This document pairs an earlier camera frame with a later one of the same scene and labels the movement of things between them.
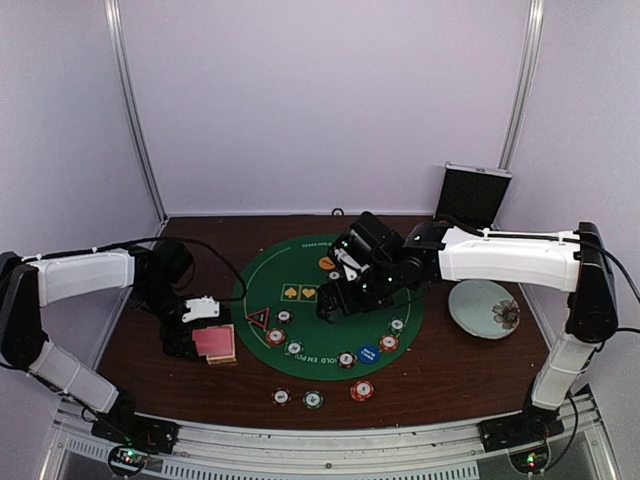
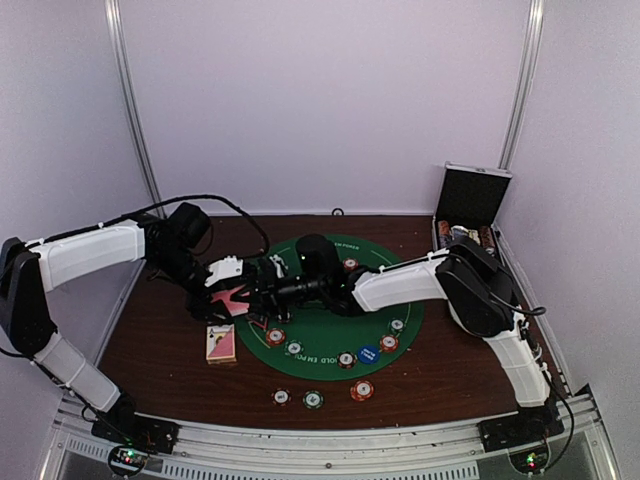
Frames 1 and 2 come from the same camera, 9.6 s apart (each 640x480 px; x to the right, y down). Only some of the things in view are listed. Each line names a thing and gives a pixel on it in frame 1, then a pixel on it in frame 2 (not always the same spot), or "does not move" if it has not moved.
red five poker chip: (388, 343) does not move
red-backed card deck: (216, 343) → (234, 307)
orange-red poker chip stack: (362, 390) does not move
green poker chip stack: (313, 399) does not move
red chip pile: (275, 337) does not move
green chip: (294, 347) does not move
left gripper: (176, 349) → (202, 311)
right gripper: (350, 304) → (268, 294)
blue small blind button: (368, 354) does not move
